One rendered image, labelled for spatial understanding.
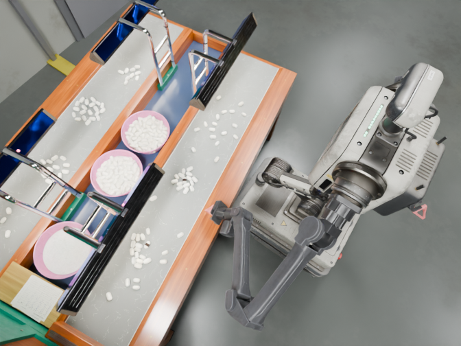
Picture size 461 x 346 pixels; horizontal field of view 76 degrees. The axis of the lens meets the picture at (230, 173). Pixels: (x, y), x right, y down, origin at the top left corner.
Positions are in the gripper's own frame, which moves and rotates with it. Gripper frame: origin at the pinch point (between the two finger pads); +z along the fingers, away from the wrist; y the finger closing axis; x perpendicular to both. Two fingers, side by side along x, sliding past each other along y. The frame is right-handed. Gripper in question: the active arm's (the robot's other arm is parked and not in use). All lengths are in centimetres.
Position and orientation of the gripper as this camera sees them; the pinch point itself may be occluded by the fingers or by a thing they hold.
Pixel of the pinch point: (206, 211)
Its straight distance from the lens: 147.7
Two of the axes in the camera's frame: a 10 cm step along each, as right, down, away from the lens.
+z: -7.4, -0.2, 6.7
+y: -4.1, 8.1, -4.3
